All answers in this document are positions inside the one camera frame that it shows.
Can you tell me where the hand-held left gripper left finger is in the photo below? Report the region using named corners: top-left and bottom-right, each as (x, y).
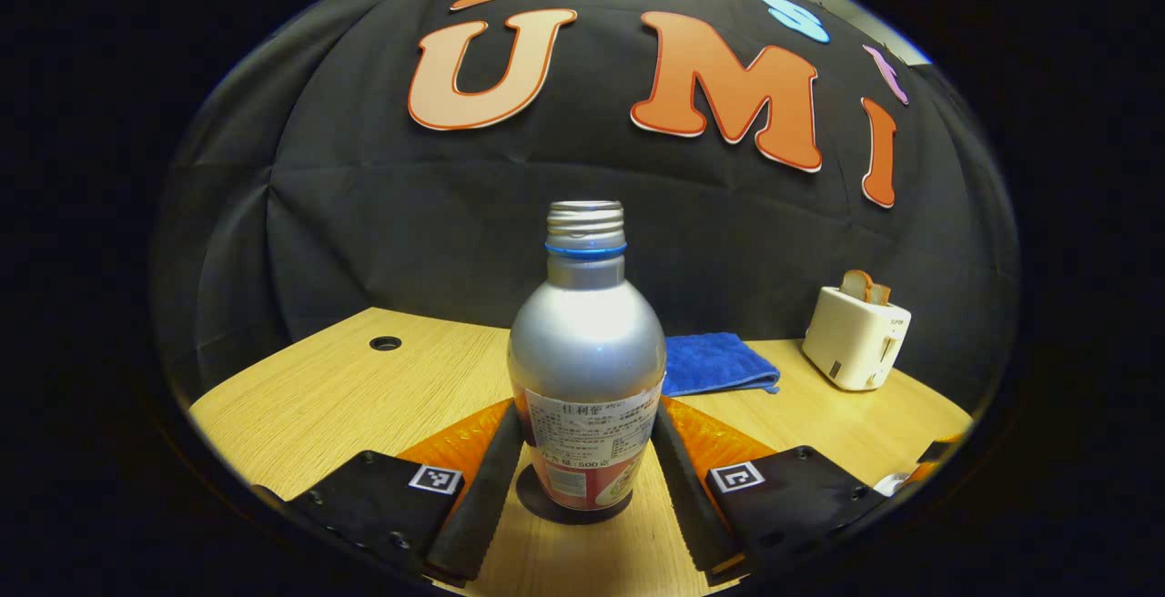
top-left (255, 397), bottom-right (526, 589)

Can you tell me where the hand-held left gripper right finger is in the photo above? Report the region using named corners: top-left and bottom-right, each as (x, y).
top-left (651, 395), bottom-right (888, 584)

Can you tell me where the dark round coaster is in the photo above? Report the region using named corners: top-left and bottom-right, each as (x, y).
top-left (515, 462), bottom-right (634, 525)

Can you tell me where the silver water bottle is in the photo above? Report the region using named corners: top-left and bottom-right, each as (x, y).
top-left (507, 200), bottom-right (668, 512)

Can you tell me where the blue towel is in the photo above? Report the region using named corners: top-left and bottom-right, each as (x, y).
top-left (662, 332), bottom-right (782, 398)

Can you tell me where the white toaster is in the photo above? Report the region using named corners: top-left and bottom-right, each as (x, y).
top-left (802, 286), bottom-right (912, 392)

